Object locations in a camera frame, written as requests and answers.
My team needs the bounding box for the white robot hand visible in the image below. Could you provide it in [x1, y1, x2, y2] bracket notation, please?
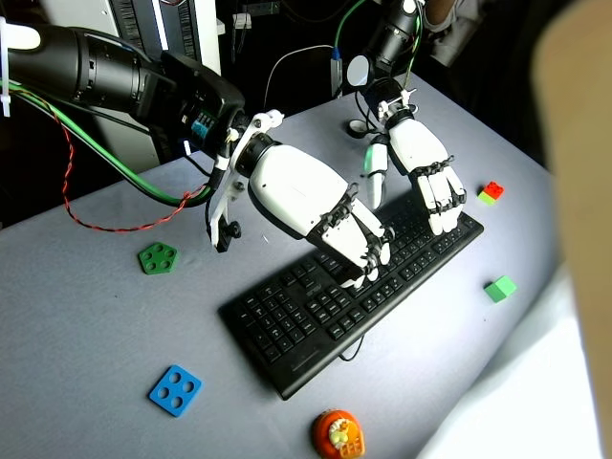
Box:
[363, 114, 468, 236]
[246, 142, 397, 290]

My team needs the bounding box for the black computer keyboard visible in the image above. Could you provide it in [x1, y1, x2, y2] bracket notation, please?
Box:
[217, 190, 485, 402]

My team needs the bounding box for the red and green toy brick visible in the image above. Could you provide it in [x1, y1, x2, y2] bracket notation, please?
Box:
[476, 180, 505, 207]

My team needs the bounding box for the person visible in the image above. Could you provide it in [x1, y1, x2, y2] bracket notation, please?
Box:
[423, 0, 479, 68]

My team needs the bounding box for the green five-hole pentagon plate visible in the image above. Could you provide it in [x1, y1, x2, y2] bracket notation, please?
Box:
[138, 242, 179, 276]

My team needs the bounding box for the beige blurred object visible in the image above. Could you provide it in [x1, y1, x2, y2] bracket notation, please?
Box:
[533, 0, 612, 459]

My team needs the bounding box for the green cube block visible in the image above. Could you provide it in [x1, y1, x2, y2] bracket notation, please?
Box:
[483, 274, 518, 304]

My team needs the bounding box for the white equipment panel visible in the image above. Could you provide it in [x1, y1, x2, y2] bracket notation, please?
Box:
[109, 0, 226, 76]

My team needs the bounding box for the blue four-hole square plate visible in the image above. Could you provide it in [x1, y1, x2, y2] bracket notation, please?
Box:
[147, 364, 204, 419]

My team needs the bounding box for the orange toy cake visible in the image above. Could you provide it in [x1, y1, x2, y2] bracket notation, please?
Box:
[313, 407, 366, 459]

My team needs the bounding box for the grey table cloth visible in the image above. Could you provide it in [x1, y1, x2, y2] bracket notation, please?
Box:
[0, 71, 570, 459]

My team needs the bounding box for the white cloth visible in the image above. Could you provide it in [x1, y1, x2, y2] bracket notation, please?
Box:
[415, 267, 603, 459]

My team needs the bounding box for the white cable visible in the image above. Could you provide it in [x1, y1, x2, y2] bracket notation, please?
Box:
[262, 44, 336, 114]

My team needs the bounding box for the green cable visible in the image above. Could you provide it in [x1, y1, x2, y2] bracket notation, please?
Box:
[334, 0, 369, 49]
[0, 78, 214, 208]

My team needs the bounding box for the black keyboard cable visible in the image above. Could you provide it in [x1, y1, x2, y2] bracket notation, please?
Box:
[338, 334, 367, 363]

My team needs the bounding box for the red and black twisted cable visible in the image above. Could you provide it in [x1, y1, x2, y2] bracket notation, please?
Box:
[59, 107, 207, 234]

